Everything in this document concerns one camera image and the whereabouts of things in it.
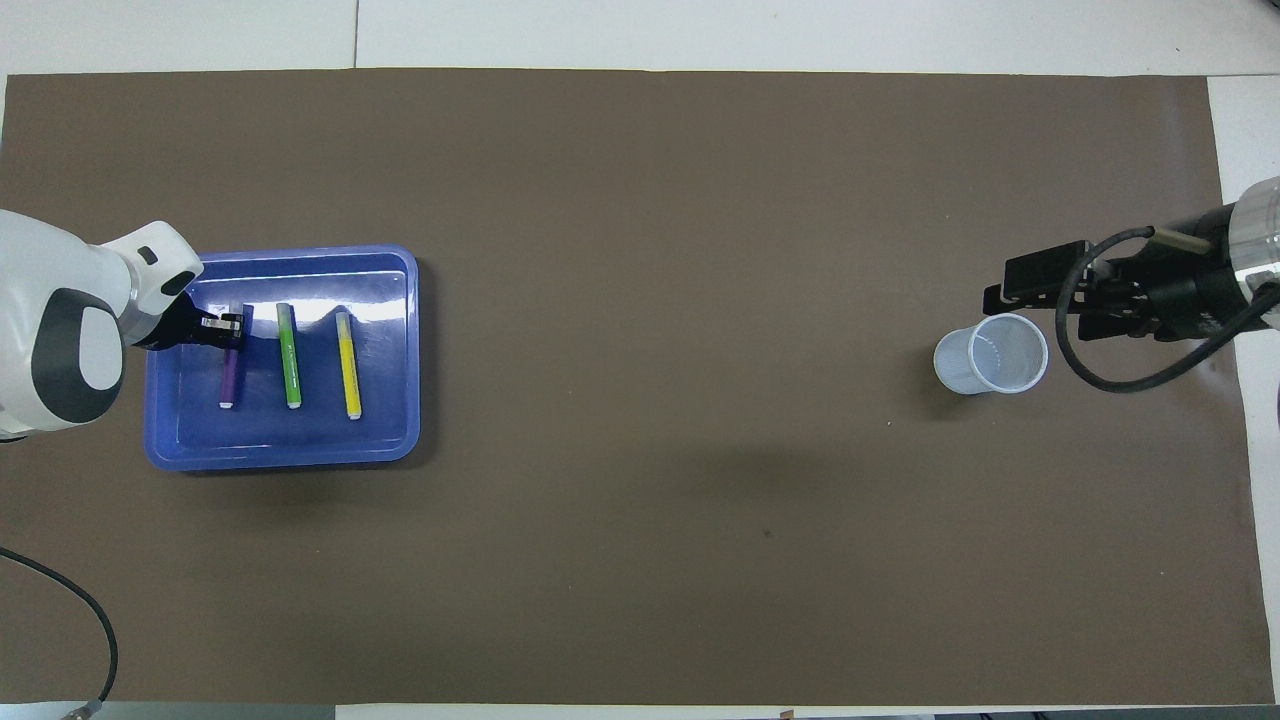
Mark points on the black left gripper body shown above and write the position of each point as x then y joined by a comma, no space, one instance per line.
170,325

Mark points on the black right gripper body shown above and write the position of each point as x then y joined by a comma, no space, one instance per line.
1195,285

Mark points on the purple marker pen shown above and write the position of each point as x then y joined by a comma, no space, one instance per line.
229,378

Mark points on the green marker pen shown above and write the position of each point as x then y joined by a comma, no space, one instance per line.
291,370

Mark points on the yellow marker pen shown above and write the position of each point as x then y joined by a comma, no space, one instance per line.
349,370

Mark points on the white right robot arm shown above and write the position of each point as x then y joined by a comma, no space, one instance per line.
1262,230

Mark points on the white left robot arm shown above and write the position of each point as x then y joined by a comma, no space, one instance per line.
40,270

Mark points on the translucent plastic cup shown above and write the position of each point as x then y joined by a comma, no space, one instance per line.
975,375

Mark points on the blue plastic tray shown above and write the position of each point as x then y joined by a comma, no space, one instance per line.
380,400

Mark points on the brown table mat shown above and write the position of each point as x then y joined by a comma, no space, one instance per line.
640,550

